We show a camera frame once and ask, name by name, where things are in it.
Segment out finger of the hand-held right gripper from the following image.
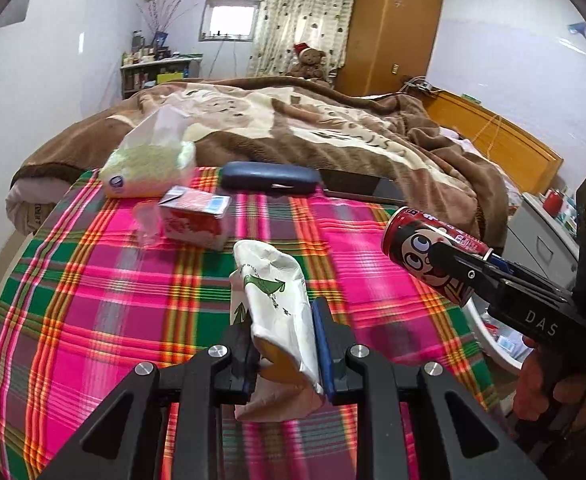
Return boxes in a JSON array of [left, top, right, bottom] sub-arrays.
[[485, 250, 568, 292], [430, 241, 511, 308]]

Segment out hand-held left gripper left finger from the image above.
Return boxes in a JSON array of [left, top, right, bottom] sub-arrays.
[[38, 327, 261, 480]]

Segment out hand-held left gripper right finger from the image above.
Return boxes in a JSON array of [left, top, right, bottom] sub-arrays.
[[310, 297, 546, 480]]

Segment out white trash bin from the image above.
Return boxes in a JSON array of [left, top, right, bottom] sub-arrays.
[[465, 295, 528, 373]]

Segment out red drink can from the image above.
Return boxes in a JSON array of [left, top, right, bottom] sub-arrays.
[[380, 206, 494, 307]]

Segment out white paper bag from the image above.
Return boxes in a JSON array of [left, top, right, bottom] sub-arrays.
[[229, 240, 326, 421]]

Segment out person's right hand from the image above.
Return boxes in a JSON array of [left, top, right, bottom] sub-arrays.
[[515, 335, 586, 431]]

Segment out white drawer cabinet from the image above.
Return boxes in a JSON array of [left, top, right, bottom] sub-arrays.
[[505, 192, 581, 286]]

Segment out wooden bed headboard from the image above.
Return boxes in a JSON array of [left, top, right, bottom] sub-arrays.
[[423, 89, 564, 196]]

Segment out black smartphone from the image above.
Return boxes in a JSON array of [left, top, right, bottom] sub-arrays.
[[319, 169, 409, 206]]

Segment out red milk carton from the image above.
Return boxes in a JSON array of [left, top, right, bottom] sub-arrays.
[[158, 185, 231, 252]]

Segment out pink plaid bed sheet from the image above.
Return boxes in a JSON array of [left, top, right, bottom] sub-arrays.
[[0, 166, 501, 480]]

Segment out dark blue glasses case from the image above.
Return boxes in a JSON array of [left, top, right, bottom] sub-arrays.
[[220, 161, 321, 194]]

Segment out white power strip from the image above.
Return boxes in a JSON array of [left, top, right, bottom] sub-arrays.
[[402, 76, 439, 93]]

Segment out brown patterned blanket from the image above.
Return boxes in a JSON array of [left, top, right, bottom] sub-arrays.
[[6, 76, 508, 256]]

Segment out wooden wardrobe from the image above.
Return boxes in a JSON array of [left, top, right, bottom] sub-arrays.
[[335, 0, 445, 97]]

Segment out brown teddy bear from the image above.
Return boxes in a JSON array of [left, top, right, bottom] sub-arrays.
[[290, 42, 330, 81]]

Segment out cluttered storage shelf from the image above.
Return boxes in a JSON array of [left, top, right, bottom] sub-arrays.
[[120, 55, 203, 100]]

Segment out patterned window curtain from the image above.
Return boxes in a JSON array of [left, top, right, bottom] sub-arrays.
[[247, 0, 359, 78]]

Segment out dried branches in vase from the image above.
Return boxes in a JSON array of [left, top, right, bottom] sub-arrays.
[[137, 0, 196, 36]]

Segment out yellow cable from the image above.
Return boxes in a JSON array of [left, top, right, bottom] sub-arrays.
[[473, 114, 504, 153]]

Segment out small wall window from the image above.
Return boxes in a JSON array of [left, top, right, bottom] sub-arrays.
[[199, 0, 263, 42]]

